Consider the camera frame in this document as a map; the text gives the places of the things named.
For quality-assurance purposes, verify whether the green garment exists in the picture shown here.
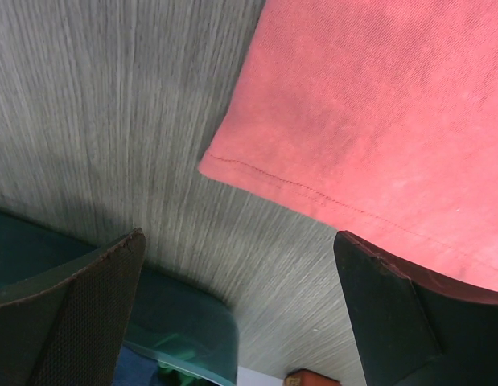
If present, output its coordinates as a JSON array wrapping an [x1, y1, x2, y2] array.
[[157, 362, 202, 386]]

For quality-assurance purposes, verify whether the pink t-shirt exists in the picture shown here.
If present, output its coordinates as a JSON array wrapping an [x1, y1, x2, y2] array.
[[199, 1, 498, 292]]

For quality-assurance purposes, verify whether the teal laundry basket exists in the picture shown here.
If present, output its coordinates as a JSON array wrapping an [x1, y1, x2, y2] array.
[[0, 212, 239, 385]]

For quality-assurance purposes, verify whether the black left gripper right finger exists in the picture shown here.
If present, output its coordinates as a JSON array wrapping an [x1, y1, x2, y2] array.
[[334, 232, 498, 385]]

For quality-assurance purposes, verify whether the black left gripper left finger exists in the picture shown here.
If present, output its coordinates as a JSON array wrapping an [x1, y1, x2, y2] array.
[[0, 228, 146, 385]]

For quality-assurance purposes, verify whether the small red box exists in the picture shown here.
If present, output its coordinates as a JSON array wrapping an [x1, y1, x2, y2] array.
[[283, 369, 341, 386]]

